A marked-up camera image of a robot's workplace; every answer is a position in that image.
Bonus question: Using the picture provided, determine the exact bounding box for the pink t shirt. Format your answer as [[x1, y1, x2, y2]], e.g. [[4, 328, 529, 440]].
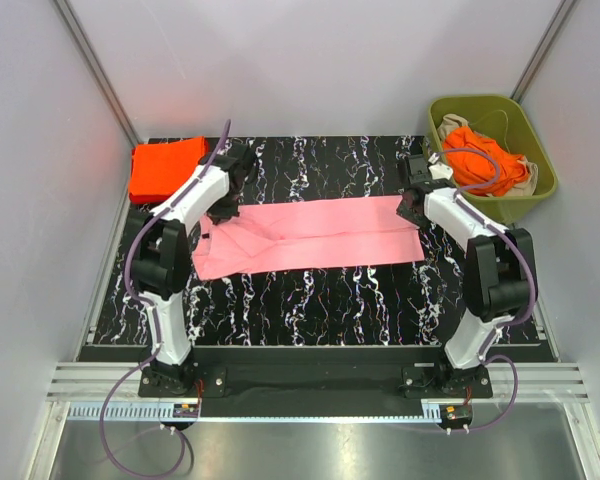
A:
[[192, 195, 424, 280]]

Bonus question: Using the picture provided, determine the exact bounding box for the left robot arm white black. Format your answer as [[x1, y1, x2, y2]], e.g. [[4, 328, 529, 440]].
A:
[[124, 144, 258, 396]]

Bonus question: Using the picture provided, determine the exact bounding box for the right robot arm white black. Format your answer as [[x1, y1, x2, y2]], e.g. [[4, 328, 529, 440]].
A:
[[397, 156, 538, 397]]

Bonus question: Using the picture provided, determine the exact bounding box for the orange t shirt in bin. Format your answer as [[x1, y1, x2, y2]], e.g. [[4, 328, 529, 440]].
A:
[[440, 125, 531, 198]]

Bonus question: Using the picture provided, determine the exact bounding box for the folded orange t shirt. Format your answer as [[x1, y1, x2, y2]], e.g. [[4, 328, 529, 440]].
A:
[[128, 137, 209, 205]]

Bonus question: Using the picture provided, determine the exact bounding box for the black marbled table mat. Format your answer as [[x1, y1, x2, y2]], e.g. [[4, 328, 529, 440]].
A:
[[77, 134, 544, 349]]

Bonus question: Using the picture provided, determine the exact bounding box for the olive green plastic bin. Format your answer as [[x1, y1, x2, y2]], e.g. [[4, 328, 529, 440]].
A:
[[428, 94, 558, 224]]

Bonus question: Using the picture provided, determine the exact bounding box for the right small circuit board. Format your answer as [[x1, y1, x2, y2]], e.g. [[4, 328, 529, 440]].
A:
[[444, 404, 472, 420]]

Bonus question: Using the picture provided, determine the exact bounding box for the small circuit board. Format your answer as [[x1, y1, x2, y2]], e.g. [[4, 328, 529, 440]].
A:
[[444, 404, 472, 420], [173, 403, 200, 418]]

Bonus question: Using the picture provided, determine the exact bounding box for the left small circuit board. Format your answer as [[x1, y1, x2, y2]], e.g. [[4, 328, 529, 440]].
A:
[[173, 403, 200, 418]]

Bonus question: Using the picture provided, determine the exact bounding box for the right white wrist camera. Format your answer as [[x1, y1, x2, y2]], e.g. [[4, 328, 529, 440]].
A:
[[428, 161, 453, 180]]

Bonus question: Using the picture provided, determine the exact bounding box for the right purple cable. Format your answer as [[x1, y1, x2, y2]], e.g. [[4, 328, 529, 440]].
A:
[[432, 148, 537, 434]]

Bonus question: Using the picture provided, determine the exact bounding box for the purple cable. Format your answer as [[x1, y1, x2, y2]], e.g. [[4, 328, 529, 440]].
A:
[[98, 118, 195, 479], [432, 148, 537, 434]]

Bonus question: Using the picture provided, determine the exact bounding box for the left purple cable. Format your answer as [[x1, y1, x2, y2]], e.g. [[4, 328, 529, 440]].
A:
[[98, 118, 195, 479]]

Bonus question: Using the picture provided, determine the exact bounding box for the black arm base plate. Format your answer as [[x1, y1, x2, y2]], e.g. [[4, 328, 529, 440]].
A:
[[139, 346, 493, 400]]

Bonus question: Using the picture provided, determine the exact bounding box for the aluminium rail frame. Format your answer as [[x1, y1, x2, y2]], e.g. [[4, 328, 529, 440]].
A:
[[47, 362, 588, 424]]

